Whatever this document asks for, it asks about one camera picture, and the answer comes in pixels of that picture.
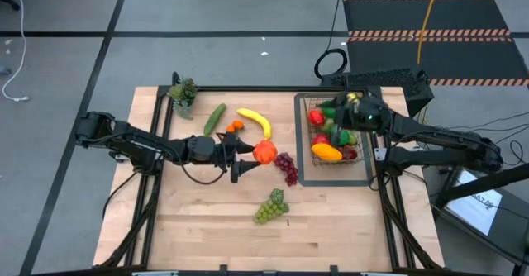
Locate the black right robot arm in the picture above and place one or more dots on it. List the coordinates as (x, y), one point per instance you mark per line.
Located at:
(446, 139)

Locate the black aluminium table frame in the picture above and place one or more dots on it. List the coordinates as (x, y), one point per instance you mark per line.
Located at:
(322, 88)

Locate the yellow banana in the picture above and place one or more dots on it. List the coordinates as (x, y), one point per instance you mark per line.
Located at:
(258, 119)

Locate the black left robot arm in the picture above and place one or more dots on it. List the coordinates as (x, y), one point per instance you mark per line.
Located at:
(136, 141)

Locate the small orange pumpkin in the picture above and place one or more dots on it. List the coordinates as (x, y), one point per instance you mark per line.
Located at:
(265, 152)

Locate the green cucumber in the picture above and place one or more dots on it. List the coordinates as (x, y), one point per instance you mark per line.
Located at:
(215, 120)

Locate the spiky green potted plant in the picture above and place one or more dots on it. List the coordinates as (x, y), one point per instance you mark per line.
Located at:
(186, 90)

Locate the orange tangerine cluster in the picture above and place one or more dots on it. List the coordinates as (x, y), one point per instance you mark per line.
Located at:
(238, 124)

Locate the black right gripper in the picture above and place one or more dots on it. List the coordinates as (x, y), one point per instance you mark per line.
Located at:
(365, 115)

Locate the black perforated computer case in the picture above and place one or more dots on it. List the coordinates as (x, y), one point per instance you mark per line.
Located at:
(380, 77)

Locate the green grape bunch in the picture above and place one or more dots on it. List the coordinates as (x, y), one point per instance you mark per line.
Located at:
(270, 210)

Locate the maroon round fruit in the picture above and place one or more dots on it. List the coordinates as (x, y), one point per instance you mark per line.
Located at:
(349, 153)

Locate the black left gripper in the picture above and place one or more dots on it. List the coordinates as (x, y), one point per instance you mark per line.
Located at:
(204, 150)

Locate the large green pear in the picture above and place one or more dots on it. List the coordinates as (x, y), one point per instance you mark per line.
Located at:
(328, 125)

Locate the red orange mango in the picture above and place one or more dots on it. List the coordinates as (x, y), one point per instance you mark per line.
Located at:
(316, 117)

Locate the purple grape bunch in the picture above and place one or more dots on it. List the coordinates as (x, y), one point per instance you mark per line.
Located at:
(286, 166)

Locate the yellow mango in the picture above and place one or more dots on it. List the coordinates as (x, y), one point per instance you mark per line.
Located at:
(326, 152)

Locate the pale green succulent plant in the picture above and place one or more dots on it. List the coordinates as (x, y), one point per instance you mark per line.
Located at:
(182, 111)

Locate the dark green round melon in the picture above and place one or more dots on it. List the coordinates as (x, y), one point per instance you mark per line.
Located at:
(342, 138)

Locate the bright red apple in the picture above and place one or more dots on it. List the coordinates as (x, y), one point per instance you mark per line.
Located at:
(321, 139)

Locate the black hazard-striped floor mat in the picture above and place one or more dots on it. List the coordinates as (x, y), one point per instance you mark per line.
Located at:
(413, 15)

